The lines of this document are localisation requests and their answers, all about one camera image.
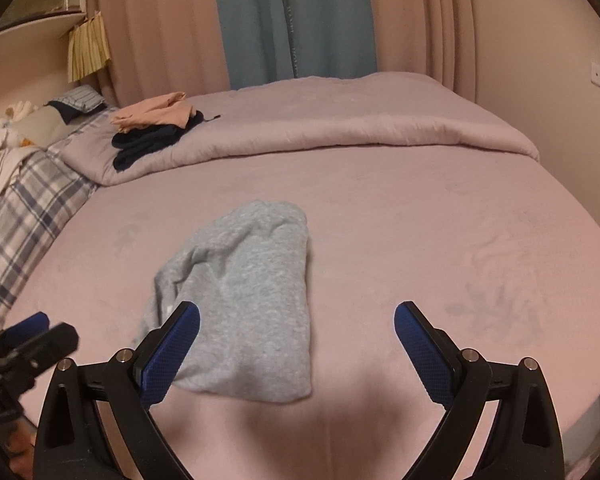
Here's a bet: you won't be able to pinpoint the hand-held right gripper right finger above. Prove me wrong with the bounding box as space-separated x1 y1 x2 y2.
394 301 566 480

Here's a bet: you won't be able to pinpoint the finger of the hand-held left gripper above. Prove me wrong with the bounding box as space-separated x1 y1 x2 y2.
0 323 79 378
0 311 50 348

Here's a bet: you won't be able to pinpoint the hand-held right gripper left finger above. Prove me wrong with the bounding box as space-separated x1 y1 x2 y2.
32 301 201 480

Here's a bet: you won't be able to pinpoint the grey sweatshirt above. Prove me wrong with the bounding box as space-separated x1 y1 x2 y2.
139 200 315 406

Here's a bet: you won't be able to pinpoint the navy folded clothes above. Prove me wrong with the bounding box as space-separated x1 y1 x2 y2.
111 110 220 171

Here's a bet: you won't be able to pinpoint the peach folded clothes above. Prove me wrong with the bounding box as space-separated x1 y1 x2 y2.
110 91 197 134

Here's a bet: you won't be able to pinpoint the person's left hand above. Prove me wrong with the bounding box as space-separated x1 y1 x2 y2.
5 427 37 463

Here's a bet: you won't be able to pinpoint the pink bed sheet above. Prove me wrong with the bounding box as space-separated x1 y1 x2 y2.
0 142 600 480

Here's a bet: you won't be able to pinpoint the cream soft toy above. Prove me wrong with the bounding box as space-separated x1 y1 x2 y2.
5 101 43 121

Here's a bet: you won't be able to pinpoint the striped blue pillow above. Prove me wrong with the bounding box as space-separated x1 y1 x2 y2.
47 85 108 123

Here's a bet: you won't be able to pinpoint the pink duvet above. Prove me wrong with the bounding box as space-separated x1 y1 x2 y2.
62 71 540 187

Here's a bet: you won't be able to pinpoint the yellow pleated cloth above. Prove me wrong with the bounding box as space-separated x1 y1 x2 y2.
67 11 112 83

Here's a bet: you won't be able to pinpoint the pink curtain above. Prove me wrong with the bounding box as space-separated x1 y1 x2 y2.
94 0 231 108
362 0 486 103

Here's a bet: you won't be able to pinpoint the blue curtain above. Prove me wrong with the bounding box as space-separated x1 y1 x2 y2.
211 0 381 90

